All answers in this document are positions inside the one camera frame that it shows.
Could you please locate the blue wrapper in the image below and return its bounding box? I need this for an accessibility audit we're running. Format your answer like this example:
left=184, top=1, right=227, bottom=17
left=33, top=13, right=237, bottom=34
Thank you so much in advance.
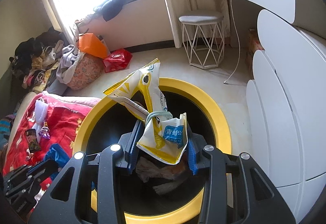
left=43, top=143, right=70, bottom=169

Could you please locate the floral fabric basket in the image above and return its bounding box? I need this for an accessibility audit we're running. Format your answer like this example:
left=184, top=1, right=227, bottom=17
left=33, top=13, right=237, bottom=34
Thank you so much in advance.
left=67, top=54, right=103, bottom=90

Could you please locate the purple snack wrapper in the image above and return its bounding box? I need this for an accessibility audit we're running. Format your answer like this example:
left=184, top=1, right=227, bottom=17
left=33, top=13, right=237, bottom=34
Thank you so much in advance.
left=38, top=121, right=50, bottom=140

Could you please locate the dark jacket on sill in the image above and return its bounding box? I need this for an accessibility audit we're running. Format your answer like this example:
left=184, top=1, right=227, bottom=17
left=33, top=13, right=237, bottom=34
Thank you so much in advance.
left=94, top=0, right=126, bottom=21

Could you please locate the grey white garment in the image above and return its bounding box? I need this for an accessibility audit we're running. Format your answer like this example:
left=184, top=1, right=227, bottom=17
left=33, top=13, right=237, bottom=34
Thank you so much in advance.
left=56, top=45, right=85, bottom=84

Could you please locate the white petal shaped chair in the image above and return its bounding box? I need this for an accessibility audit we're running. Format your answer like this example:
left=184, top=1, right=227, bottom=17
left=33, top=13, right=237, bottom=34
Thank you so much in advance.
left=247, top=10, right=325, bottom=222

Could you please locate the yellow rimmed black trash bin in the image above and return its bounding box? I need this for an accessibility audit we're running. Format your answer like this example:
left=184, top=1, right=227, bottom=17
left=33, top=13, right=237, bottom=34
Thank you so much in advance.
left=73, top=77, right=231, bottom=223

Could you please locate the white foam fruit net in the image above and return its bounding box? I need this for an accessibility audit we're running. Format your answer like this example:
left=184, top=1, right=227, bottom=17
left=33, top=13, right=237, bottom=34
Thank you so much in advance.
left=32, top=99, right=49, bottom=143

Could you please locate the white wire frame stool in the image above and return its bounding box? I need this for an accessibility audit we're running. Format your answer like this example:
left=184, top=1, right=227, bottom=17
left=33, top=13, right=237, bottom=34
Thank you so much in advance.
left=179, top=10, right=225, bottom=70

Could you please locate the dark green snack bag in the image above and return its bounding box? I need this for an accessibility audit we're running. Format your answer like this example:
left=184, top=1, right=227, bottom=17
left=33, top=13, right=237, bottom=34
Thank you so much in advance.
left=25, top=128, right=41, bottom=153

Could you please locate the red floral blanket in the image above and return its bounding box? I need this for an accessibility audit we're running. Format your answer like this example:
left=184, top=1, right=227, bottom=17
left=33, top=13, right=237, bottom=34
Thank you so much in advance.
left=1, top=92, right=99, bottom=175

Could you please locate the white paper wrapper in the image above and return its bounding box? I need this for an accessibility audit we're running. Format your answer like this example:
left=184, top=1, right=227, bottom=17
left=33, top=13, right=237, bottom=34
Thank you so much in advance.
left=135, top=157, right=191, bottom=195

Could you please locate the orange shopping bag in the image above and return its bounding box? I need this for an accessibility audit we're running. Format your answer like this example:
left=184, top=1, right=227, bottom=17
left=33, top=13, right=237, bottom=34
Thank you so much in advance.
left=78, top=33, right=109, bottom=59

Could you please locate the white cable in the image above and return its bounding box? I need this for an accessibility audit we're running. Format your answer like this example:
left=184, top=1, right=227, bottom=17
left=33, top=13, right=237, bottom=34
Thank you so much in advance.
left=223, top=0, right=243, bottom=85

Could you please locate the pile of clothes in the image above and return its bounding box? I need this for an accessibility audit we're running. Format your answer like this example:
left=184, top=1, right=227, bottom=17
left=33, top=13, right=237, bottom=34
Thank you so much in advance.
left=9, top=28, right=67, bottom=93

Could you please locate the colourful striped pillow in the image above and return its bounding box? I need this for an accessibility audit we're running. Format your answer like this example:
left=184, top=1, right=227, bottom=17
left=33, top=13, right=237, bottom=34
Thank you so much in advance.
left=0, top=114, right=16, bottom=151

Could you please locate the white vanity desk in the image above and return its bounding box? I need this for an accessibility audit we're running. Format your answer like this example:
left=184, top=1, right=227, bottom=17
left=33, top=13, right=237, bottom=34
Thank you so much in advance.
left=229, top=0, right=325, bottom=48

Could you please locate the red plastic bag on floor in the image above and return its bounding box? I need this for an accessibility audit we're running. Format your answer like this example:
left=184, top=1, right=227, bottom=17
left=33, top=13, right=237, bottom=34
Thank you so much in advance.
left=103, top=49, right=133, bottom=73

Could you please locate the cream curtain left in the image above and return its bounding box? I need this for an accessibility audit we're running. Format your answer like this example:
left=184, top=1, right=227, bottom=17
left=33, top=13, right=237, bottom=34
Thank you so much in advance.
left=41, top=0, right=79, bottom=46

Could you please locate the yellow white snack bag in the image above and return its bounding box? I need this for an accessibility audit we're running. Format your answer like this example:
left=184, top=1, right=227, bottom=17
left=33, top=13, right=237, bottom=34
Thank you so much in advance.
left=104, top=58, right=188, bottom=166

